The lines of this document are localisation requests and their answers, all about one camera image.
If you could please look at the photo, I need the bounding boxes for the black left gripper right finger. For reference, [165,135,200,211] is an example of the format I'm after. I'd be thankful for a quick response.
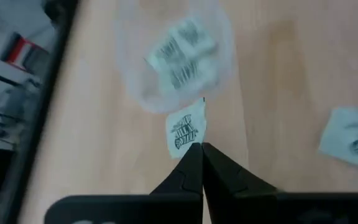
[201,142,280,200]

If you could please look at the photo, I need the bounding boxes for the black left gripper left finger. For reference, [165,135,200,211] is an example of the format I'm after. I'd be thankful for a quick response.
[149,142,204,196]

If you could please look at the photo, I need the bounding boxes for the green white sweetener packet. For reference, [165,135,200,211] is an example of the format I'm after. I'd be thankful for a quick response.
[318,106,358,172]
[165,96,208,160]
[170,17,220,55]
[163,55,222,94]
[144,34,192,74]

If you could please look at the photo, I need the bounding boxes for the red and grey box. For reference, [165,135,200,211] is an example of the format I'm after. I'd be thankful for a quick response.
[0,30,51,76]

